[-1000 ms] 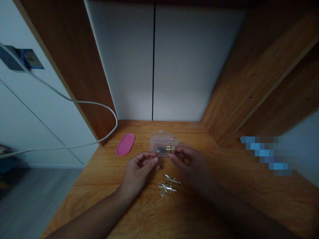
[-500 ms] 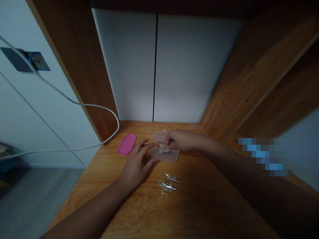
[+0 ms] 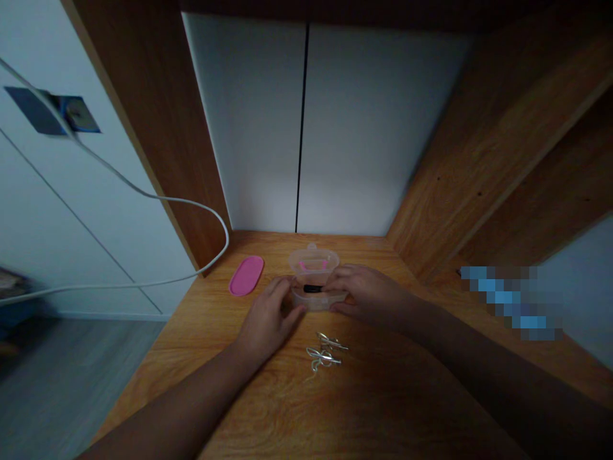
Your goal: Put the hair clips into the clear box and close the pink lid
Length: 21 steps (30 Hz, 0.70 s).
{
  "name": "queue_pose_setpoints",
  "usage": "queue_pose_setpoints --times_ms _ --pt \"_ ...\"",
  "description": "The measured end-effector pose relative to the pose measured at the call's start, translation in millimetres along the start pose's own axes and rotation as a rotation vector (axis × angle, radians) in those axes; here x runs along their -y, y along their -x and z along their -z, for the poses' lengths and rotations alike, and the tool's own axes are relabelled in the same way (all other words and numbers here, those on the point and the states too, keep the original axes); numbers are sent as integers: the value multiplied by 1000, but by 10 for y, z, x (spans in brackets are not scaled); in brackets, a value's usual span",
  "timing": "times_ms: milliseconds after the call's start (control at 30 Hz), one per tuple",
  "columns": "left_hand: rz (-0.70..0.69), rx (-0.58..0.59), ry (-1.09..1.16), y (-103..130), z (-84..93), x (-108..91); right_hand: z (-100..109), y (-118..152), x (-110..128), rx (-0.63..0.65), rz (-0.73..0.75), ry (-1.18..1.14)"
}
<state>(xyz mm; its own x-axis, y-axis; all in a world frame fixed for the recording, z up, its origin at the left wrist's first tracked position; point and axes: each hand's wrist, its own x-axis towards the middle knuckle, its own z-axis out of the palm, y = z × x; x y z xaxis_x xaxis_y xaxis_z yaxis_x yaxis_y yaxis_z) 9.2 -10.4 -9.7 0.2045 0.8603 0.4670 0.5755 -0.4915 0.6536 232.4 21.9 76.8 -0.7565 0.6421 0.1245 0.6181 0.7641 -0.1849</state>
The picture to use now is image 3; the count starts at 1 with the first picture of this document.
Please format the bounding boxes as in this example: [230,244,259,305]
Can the person's left hand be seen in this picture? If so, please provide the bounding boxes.
[235,275,307,361]

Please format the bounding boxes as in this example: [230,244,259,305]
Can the person's right hand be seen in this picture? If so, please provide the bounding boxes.
[321,263,422,332]

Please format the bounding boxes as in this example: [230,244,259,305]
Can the person's left fingers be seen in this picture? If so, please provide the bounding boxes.
[262,275,293,310]

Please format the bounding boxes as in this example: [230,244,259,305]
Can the person's right fingers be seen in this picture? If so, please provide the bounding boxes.
[321,264,358,294]

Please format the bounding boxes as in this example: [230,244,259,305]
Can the person's right thumb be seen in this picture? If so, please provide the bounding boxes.
[328,300,360,319]

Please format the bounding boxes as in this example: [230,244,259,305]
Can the clear plastic box with lid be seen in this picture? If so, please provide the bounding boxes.
[287,243,347,312]

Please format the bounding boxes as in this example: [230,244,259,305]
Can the pink oval lid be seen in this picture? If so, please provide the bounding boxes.
[229,254,265,297]

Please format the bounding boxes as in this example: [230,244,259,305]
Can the silver hair clip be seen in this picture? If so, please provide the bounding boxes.
[315,331,349,351]
[306,346,344,372]

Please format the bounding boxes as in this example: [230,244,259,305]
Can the wooden desk frame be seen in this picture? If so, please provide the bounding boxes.
[62,0,613,307]

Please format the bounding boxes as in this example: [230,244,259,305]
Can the white cable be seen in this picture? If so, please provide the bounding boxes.
[0,57,230,307]

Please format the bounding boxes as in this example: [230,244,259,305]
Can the wall socket with plug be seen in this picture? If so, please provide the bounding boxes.
[3,86,102,137]

